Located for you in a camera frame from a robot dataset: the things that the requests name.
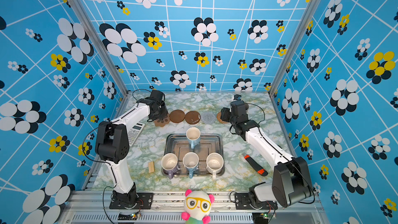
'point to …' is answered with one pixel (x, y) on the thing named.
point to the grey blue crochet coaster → (208, 117)
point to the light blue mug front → (190, 160)
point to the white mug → (214, 163)
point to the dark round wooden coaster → (176, 116)
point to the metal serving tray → (212, 144)
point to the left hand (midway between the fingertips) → (163, 114)
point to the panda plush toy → (197, 205)
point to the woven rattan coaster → (218, 115)
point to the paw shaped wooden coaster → (161, 122)
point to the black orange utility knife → (257, 167)
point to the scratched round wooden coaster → (193, 117)
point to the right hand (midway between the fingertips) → (227, 110)
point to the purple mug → (169, 163)
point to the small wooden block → (151, 167)
